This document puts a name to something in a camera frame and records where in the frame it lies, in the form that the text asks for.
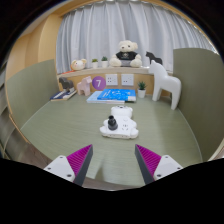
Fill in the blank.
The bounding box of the small cream plush toy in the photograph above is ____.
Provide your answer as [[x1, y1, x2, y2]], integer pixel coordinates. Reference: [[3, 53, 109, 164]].
[[70, 58, 88, 72]]

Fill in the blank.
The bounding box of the grey curtain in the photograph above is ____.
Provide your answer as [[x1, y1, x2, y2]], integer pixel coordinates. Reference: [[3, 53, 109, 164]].
[[55, 0, 218, 74]]

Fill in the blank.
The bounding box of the pink horse figurine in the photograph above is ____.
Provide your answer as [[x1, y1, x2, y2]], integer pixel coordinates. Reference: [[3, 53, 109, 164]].
[[76, 75, 93, 97]]

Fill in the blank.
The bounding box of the cream teddy bear black shirt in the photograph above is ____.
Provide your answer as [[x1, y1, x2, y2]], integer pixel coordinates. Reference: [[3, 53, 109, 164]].
[[109, 39, 143, 68]]

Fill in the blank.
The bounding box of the green partition panel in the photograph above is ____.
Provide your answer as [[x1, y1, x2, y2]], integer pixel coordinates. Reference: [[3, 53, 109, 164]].
[[172, 47, 224, 163], [5, 59, 60, 130]]

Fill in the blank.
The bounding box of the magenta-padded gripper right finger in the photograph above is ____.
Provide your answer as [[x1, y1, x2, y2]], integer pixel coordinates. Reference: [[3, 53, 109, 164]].
[[134, 143, 184, 185]]

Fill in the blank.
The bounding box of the light blue book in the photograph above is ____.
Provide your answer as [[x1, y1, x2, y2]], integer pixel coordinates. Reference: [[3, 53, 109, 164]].
[[86, 90, 126, 105]]

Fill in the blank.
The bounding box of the beige window ledge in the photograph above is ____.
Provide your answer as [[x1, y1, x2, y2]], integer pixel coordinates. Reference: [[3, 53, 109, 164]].
[[57, 65, 174, 79]]

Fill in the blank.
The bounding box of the dark navy book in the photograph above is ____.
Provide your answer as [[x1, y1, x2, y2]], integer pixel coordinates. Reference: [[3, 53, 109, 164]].
[[49, 89, 78, 102]]

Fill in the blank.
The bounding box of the black charger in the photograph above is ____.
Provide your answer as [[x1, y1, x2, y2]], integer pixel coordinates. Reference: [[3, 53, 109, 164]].
[[107, 114, 119, 131]]

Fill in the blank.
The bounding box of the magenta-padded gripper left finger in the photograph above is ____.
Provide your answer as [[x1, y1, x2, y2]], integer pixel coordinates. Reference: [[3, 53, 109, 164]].
[[43, 143, 94, 187]]

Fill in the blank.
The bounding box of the white bear-shaped power strip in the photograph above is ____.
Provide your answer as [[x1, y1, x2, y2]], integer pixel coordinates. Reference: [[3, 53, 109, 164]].
[[99, 105, 140, 140]]

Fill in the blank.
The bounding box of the white wall socket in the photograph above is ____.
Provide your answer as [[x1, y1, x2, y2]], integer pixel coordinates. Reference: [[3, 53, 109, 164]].
[[120, 73, 135, 87], [105, 73, 119, 87]]

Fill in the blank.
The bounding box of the dark grey horse figurine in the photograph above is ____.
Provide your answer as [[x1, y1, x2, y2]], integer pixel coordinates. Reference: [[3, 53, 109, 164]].
[[58, 76, 76, 93]]

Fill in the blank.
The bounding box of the black horse figurine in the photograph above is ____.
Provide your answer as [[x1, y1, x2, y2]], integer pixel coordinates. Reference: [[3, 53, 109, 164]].
[[145, 51, 163, 66]]

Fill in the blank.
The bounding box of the purple round number sign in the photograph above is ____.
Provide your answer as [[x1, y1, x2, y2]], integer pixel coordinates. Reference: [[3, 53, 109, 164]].
[[91, 75, 107, 92]]

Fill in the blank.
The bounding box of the large white horse figurine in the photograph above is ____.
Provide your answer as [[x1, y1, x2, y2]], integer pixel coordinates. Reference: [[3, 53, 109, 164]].
[[147, 59, 182, 111]]

